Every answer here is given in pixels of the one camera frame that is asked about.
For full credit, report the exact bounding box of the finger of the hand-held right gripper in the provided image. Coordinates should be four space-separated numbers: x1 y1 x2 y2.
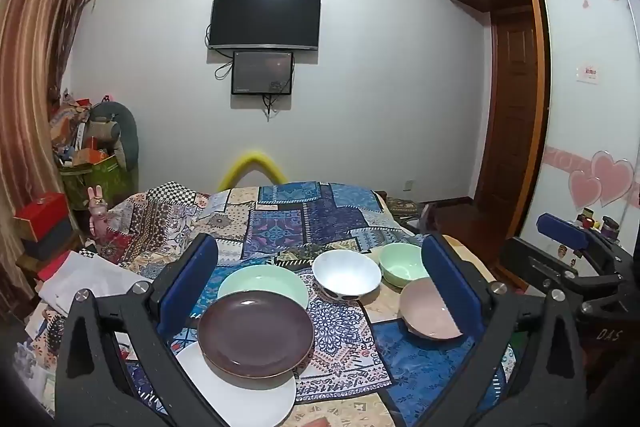
500 237 626 308
536 213 632 280

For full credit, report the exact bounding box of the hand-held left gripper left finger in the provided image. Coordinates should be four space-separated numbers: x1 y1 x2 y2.
54 233 236 427

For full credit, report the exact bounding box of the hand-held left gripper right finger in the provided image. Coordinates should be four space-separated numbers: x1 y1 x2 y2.
421 232 588 427

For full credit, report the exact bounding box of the pink bowl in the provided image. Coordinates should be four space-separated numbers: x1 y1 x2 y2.
398 277 463 342

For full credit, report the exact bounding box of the green bowl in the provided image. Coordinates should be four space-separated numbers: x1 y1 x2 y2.
378 242 432 292

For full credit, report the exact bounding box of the green plate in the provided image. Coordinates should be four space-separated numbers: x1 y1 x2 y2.
216 264 310 313

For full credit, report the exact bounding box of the brown plate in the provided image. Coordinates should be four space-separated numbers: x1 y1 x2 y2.
196 291 316 380

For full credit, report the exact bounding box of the white bowl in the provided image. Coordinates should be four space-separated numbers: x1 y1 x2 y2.
312 249 383 303

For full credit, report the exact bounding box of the white plate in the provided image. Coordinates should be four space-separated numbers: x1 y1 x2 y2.
175 342 298 427

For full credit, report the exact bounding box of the grey purple bag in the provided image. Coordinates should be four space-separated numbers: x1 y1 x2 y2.
416 203 441 234

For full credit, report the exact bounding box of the dark patterned cloth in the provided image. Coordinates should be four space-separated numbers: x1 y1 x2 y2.
385 194 431 220

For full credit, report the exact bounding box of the white plastic bag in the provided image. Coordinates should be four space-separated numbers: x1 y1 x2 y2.
37 249 153 323

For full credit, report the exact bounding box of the wooden room door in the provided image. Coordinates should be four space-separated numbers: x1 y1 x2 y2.
472 9 543 268

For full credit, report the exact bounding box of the white heart-print wardrobe door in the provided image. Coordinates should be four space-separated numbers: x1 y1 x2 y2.
530 0 640 253

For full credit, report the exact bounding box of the pink rabbit toy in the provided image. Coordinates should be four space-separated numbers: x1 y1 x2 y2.
86 184 113 238

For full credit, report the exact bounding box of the patchwork printed blanket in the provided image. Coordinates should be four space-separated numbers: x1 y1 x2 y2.
25 179 518 427

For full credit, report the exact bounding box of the green bag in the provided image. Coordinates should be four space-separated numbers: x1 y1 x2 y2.
62 154 133 210

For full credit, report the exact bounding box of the yellow foam tube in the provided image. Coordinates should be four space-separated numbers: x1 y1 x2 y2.
218 150 287 190

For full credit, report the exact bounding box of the dark grey box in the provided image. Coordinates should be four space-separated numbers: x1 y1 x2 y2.
22 219 83 260

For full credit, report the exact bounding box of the red box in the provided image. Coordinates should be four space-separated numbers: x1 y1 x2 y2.
12 192 68 243

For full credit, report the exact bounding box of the grey plush pillow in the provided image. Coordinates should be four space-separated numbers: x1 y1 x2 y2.
90 99 140 170

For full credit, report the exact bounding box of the pile of bags and clutter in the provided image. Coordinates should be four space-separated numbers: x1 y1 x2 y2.
49 89 121 168

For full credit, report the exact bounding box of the small black monitor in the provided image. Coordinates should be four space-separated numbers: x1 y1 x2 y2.
231 50 294 96

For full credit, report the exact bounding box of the large black television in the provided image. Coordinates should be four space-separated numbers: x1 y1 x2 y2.
207 0 322 52

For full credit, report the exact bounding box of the brown striped curtain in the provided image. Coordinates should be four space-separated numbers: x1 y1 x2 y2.
0 0 103 308

